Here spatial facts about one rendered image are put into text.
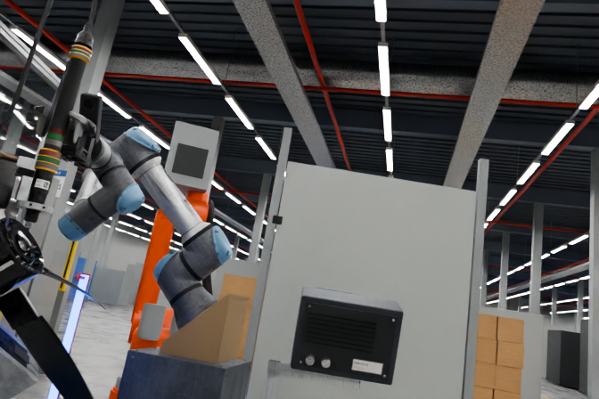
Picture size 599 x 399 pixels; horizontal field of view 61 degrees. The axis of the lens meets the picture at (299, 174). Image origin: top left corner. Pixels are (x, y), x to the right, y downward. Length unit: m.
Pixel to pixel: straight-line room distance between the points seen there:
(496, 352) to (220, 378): 7.55
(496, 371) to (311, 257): 6.36
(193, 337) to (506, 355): 7.55
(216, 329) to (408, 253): 1.55
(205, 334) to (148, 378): 0.20
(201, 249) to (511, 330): 7.57
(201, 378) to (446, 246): 1.78
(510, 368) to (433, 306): 6.06
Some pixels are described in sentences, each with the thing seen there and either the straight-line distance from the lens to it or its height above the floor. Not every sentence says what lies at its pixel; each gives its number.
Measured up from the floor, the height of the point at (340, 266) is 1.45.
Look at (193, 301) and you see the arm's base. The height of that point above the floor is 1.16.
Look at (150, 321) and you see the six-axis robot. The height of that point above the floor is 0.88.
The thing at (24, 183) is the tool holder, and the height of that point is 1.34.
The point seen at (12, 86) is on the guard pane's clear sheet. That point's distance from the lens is 2.40.
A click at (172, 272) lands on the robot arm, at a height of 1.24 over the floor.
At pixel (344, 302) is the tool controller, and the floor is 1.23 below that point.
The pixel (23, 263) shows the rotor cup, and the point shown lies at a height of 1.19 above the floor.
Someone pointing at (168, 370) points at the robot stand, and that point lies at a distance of 1.59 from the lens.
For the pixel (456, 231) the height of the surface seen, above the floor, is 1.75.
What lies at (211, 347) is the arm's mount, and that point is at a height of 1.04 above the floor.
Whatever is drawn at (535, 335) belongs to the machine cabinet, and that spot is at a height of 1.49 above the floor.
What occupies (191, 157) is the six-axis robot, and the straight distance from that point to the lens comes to 5.05.
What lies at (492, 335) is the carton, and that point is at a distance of 8.86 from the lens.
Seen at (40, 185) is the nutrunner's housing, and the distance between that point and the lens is 1.15.
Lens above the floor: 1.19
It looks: 15 degrees up
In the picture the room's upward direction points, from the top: 10 degrees clockwise
